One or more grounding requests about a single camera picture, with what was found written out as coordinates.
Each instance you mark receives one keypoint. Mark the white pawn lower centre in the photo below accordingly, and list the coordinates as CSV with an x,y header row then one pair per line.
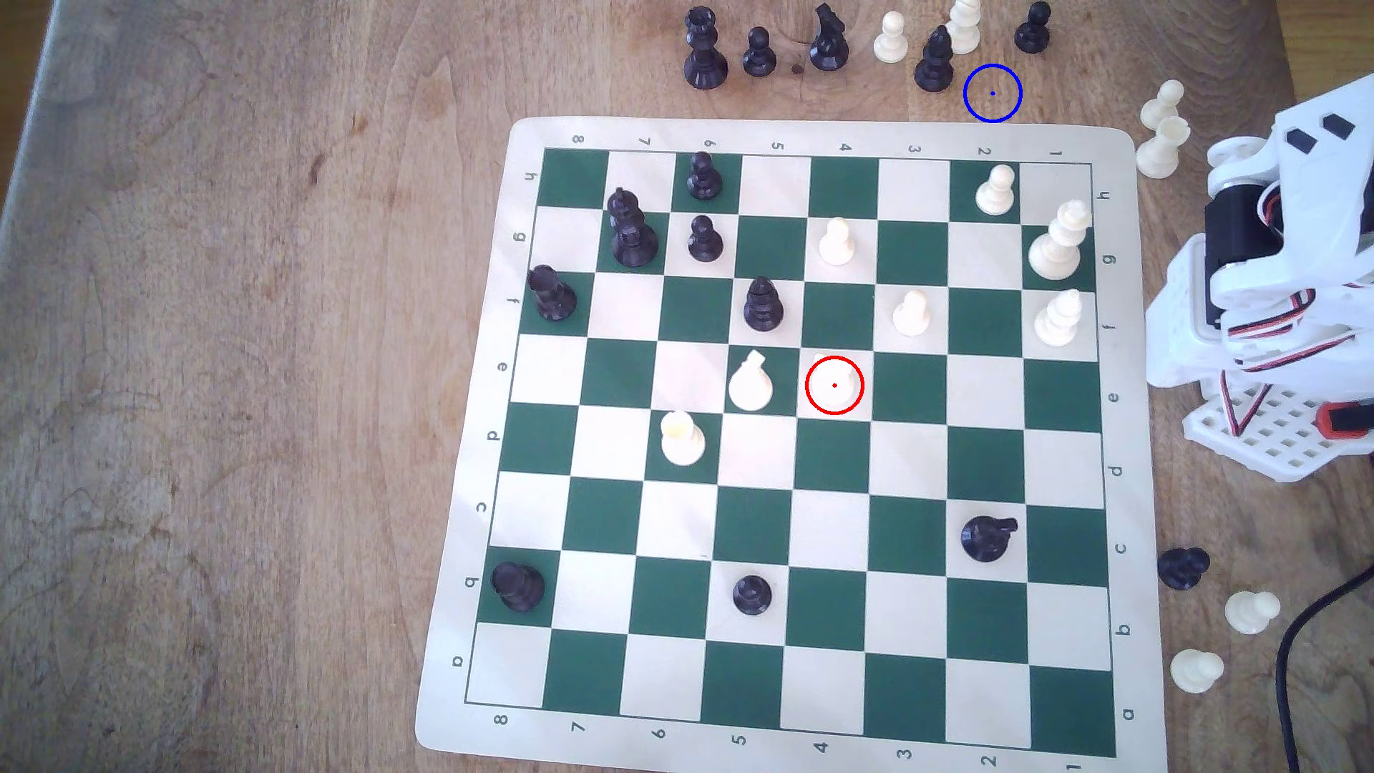
x,y
682,442

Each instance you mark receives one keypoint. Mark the black chess bishop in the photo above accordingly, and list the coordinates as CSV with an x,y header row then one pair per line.
x,y
934,62
762,307

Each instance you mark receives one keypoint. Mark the black chess queen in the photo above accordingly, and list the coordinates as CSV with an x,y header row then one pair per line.
x,y
632,236

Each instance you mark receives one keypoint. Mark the white tall chess piece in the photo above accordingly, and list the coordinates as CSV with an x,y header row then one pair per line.
x,y
964,27

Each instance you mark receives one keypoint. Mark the black chess rook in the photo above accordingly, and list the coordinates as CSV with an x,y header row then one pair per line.
x,y
552,296
517,587

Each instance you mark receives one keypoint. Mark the black chess pawn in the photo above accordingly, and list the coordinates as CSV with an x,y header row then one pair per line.
x,y
1182,568
1033,32
759,54
703,177
704,242
751,595

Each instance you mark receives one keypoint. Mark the white chess bishop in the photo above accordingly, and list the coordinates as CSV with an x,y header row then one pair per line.
x,y
1058,322

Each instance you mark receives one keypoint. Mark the green white chess board mat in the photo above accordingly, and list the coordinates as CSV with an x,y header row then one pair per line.
x,y
827,515

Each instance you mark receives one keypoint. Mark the white chess knight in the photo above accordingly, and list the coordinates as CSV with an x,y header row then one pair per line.
x,y
750,387

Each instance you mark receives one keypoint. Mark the black chess knight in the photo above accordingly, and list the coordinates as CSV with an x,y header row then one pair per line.
x,y
985,539
828,43

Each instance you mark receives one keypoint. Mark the orange base clamp piece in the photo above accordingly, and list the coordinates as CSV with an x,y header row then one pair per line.
x,y
1342,420

